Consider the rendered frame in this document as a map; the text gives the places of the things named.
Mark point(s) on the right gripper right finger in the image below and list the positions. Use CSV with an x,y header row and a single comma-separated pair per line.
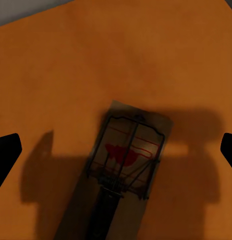
x,y
226,147

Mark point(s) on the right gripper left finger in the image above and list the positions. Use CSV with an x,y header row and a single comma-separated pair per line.
x,y
10,149

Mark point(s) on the cabinet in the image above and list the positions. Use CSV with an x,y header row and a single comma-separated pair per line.
x,y
60,70

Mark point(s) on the mousetrap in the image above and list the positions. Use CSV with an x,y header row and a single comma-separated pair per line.
x,y
112,193

